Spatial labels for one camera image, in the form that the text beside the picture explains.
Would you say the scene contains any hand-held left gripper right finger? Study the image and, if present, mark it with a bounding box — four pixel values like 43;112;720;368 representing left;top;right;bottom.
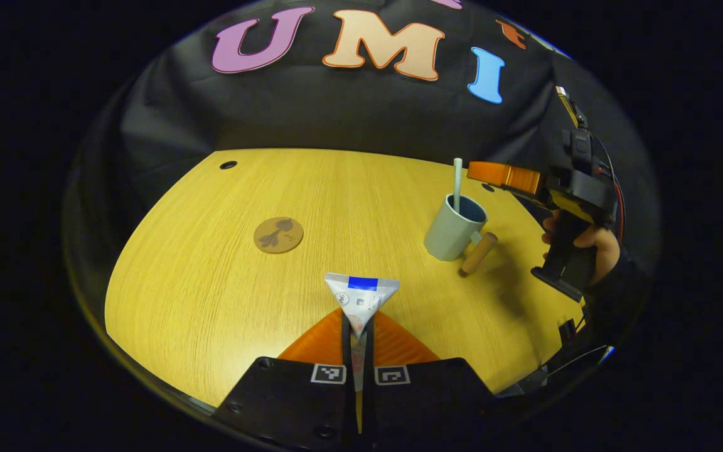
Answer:
365;309;500;449

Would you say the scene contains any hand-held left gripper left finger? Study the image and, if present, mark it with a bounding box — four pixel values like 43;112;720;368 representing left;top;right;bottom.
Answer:
214;308;359;449

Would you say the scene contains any light blue cup wooden handle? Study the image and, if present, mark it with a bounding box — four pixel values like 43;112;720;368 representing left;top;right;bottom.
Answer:
424;194;499;277

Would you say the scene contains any white toothpaste tube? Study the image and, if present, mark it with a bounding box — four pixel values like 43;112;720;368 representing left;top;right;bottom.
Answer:
324;272;401;393

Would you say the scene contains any round brown coaster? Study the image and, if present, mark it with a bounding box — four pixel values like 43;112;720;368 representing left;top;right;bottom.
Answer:
253;217;304;254

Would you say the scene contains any black backdrop cloth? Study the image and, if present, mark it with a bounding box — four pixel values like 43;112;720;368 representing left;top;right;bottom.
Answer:
67;0;660;302

